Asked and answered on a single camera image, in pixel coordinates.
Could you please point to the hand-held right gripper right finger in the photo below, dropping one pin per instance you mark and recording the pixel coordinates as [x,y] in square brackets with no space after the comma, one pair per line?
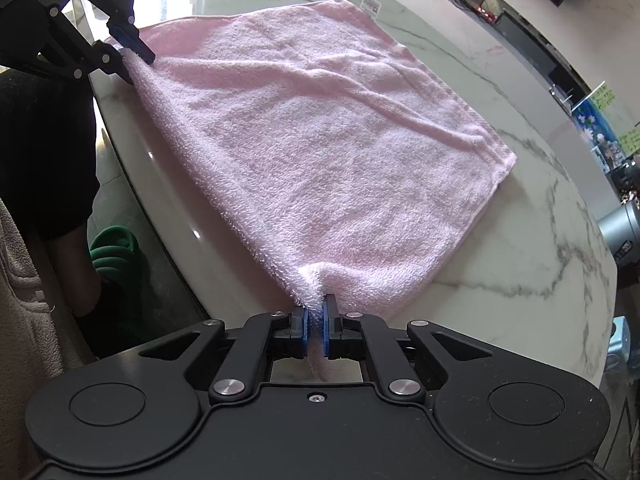
[330,331]

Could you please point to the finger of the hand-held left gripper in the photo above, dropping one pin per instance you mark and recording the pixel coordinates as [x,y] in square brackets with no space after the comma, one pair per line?
[112,60]
[132,42]

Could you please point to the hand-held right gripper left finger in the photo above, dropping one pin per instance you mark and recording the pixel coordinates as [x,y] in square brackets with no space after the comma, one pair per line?
[298,332]

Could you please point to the pink towel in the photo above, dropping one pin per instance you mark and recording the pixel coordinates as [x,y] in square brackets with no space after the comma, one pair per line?
[325,150]

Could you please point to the person's black shorts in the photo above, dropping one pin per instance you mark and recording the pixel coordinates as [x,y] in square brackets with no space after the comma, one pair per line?
[45,160]

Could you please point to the green slipper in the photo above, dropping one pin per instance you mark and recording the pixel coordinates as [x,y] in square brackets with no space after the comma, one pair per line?
[117,260]

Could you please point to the person's bare leg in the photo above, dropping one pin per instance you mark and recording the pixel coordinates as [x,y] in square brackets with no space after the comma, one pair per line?
[82,280]

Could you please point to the beige fluffy cloth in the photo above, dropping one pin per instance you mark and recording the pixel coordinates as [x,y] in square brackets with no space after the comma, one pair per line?
[27,335]

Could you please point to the light blue plastic stool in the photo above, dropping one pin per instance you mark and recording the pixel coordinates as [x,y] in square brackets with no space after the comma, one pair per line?
[619,340]

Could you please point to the silver trash bin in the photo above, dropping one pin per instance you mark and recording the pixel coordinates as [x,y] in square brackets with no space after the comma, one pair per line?
[622,232]

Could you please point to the lotus pond painting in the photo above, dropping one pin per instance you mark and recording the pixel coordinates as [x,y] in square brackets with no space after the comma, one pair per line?
[607,120]

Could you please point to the white TV cabinet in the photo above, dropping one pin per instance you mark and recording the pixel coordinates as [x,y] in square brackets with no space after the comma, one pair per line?
[537,45]

